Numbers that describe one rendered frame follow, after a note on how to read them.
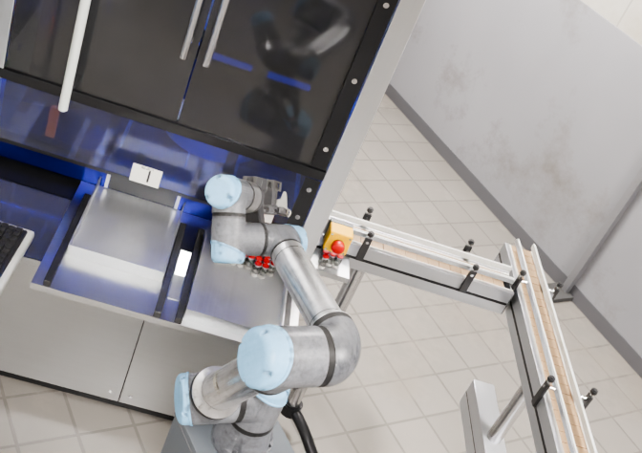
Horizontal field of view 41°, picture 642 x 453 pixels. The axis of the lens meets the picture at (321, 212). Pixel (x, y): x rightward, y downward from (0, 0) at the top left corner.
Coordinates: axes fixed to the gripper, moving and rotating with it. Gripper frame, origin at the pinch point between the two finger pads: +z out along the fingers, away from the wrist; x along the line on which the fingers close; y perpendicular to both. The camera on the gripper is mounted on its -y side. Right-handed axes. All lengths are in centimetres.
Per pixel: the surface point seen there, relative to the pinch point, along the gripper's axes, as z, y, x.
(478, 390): 97, -50, -38
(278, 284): 28.4, -18.6, 10.3
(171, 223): 21.2, -3.5, 42.9
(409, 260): 64, -8, -19
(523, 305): 79, -19, -53
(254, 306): 16.3, -24.9, 11.8
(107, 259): -6.0, -15.4, 45.5
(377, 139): 312, 70, 68
